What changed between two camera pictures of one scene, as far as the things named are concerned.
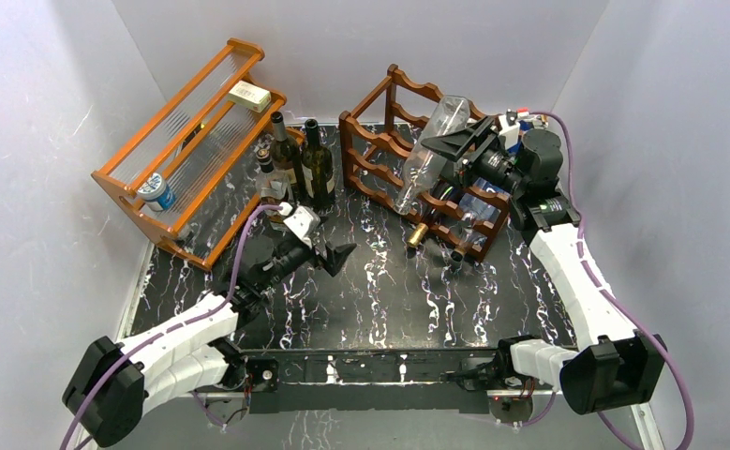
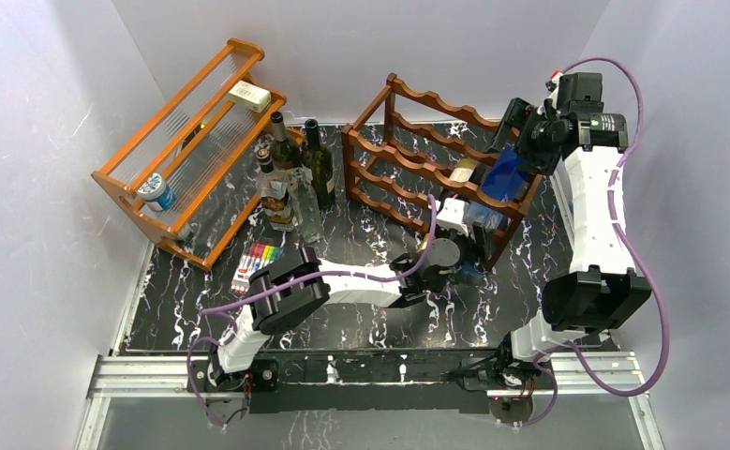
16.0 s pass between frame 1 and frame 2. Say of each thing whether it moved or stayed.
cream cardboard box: stayed
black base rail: stayed
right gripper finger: moved
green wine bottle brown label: stayed
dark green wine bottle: stayed
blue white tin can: stayed
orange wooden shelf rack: stayed
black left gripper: moved
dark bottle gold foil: moved
